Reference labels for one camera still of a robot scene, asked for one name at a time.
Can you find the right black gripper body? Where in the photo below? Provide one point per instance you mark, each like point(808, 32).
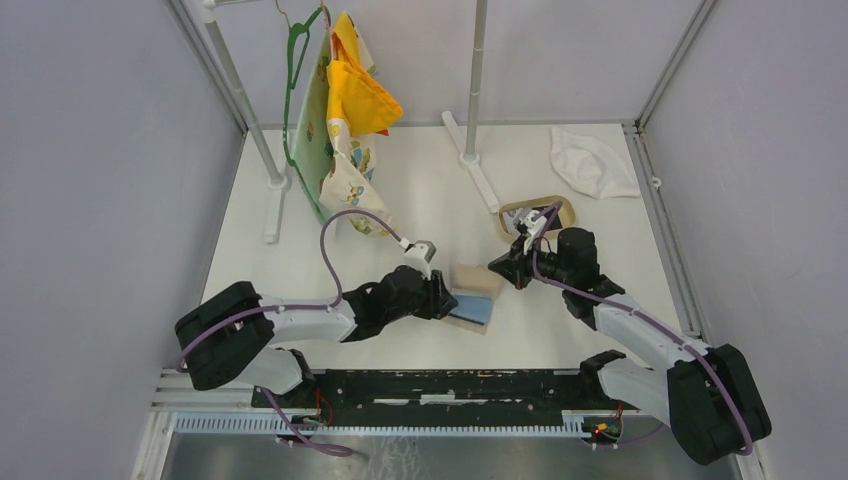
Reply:
point(551, 267)

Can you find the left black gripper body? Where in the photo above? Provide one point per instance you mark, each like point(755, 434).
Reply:
point(426, 304)

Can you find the beige card holder wallet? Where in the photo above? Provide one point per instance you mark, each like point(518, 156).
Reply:
point(475, 288)

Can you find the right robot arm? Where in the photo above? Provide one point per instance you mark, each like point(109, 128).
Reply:
point(705, 395)

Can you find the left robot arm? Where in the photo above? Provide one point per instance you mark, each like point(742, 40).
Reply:
point(232, 337)

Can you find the beige oval tray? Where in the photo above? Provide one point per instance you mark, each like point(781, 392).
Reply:
point(510, 212)

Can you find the white cloth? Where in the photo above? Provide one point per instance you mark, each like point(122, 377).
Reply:
point(590, 166)

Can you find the right rack foot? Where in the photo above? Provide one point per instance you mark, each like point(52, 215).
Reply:
point(474, 172)

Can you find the right rack pole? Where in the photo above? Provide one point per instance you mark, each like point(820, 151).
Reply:
point(477, 62)

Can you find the rack pole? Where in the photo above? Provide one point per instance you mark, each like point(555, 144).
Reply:
point(477, 62)
point(276, 179)

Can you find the cream printed cloth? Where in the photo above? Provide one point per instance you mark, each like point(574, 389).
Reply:
point(348, 183)

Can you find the light green printed cloth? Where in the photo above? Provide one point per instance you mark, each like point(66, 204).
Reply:
point(312, 151)

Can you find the yellow cloth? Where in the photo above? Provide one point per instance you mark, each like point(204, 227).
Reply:
point(354, 95)

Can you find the pink clothes hanger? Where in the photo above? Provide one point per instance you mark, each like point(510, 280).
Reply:
point(329, 27)

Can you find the green clothes hanger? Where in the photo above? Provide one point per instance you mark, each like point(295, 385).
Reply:
point(297, 42)

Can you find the left rack pole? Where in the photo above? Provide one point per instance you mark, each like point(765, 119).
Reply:
point(276, 179)

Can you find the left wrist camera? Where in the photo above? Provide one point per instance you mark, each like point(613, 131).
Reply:
point(418, 255)

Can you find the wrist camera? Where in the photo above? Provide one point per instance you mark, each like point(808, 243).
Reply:
point(418, 255)
point(530, 224)

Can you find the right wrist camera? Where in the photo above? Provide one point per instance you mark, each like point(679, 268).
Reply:
point(530, 224)

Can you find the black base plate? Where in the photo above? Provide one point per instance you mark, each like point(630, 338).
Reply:
point(450, 398)

